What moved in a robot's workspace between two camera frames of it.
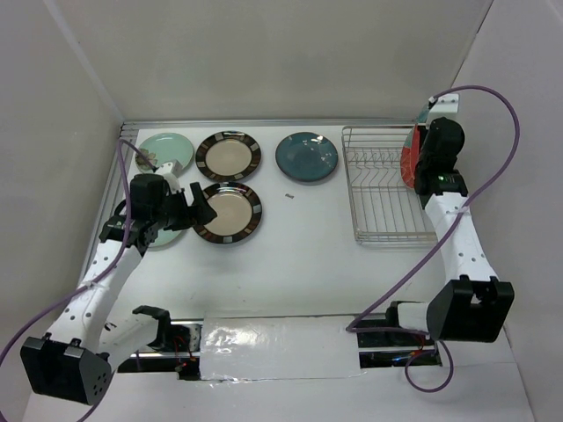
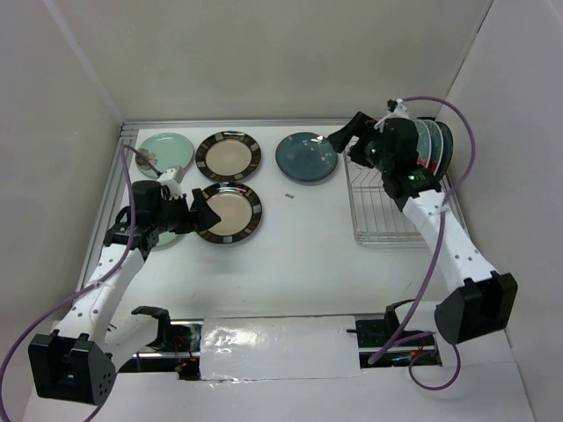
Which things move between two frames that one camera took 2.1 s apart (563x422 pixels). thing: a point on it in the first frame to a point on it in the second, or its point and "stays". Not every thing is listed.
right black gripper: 422,143 to 355,138
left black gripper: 204,211 stays
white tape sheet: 240,346 stays
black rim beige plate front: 238,211 stays
